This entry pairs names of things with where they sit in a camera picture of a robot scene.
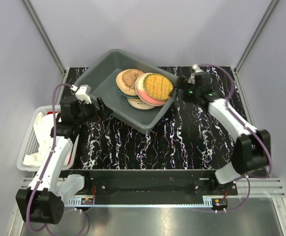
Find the beige wooden round plate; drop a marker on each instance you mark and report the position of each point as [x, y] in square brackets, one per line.
[158, 86]

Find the dark transparent glass plate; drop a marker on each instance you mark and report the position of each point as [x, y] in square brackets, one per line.
[130, 76]

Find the white cloth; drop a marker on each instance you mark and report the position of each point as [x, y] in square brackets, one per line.
[42, 127]

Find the pink and cream plate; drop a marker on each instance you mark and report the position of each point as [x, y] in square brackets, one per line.
[143, 95]

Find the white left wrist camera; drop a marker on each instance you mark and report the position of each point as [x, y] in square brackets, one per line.
[82, 93]

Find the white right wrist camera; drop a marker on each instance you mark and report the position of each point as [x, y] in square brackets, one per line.
[196, 73]

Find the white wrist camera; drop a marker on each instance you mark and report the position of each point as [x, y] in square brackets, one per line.
[196, 73]
[82, 93]

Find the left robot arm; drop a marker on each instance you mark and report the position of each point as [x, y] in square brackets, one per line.
[43, 201]

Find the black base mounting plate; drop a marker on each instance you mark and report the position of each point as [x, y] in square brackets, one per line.
[154, 188]

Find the white plastic basket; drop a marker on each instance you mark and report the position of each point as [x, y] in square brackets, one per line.
[30, 143]

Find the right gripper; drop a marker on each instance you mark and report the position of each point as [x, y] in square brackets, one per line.
[183, 84]

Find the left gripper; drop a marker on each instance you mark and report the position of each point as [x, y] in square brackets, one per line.
[102, 114]

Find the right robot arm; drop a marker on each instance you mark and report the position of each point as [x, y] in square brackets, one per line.
[252, 146]

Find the cream leaf pattern plate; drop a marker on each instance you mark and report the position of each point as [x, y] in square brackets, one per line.
[129, 91]

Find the teal embossed plate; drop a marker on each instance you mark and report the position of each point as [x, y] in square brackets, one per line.
[122, 93]

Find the grey plastic bin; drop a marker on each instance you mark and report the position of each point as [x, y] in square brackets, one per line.
[101, 77]

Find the cream and blue plate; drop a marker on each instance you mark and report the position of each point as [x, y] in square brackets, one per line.
[139, 104]

